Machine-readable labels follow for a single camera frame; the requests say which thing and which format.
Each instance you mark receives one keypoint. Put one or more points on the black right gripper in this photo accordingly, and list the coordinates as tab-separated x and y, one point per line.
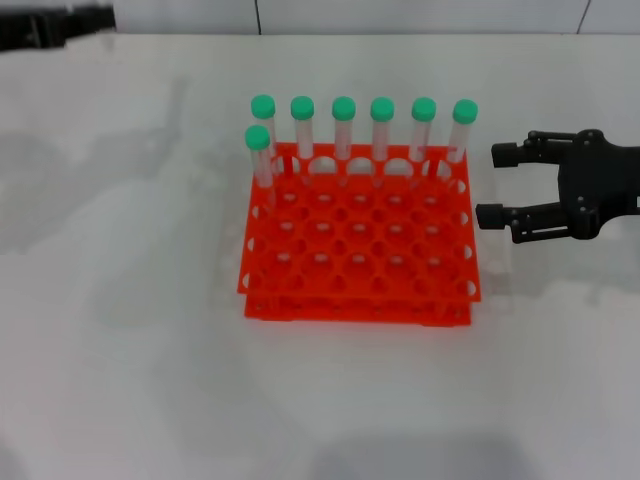
600	185

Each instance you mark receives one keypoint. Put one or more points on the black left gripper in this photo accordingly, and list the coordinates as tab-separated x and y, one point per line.
25	30

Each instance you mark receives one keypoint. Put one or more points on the clear test tube green cap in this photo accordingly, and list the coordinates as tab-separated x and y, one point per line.
343	108
465	111
263	106
423	109
257	136
382	108
302	107

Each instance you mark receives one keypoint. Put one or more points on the orange plastic test tube rack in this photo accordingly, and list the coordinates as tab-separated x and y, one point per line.
360	299

